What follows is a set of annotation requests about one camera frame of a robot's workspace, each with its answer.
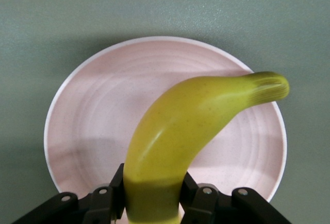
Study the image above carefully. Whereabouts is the brown table cloth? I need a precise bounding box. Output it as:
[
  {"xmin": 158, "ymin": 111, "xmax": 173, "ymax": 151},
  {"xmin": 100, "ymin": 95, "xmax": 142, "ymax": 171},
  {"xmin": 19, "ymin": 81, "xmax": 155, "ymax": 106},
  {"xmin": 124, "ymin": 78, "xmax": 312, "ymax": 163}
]
[{"xmin": 0, "ymin": 0, "xmax": 330, "ymax": 224}]

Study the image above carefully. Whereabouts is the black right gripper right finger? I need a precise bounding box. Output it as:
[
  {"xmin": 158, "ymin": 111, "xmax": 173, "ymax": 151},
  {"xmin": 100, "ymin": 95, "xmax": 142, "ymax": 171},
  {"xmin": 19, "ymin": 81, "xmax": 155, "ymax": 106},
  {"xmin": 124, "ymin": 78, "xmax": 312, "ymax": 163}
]
[{"xmin": 179, "ymin": 171, "xmax": 298, "ymax": 224}]

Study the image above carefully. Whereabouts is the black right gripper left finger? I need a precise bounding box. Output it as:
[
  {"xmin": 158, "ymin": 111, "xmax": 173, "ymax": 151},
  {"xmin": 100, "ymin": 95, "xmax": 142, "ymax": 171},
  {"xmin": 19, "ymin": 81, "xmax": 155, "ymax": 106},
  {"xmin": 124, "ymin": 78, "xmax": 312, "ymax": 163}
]
[{"xmin": 12, "ymin": 163, "xmax": 126, "ymax": 224}]

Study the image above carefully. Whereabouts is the pink plate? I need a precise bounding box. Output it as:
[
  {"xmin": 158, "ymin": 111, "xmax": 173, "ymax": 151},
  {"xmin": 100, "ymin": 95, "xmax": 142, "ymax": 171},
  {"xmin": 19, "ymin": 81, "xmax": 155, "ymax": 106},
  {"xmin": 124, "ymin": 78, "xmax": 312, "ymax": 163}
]
[{"xmin": 43, "ymin": 36, "xmax": 288, "ymax": 203}]

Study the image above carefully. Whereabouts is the yellow banana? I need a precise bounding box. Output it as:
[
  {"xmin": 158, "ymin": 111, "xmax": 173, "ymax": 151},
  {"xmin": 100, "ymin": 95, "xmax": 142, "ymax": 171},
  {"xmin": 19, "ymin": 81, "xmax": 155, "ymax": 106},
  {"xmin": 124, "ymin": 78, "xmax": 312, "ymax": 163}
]
[{"xmin": 123, "ymin": 71, "xmax": 291, "ymax": 224}]

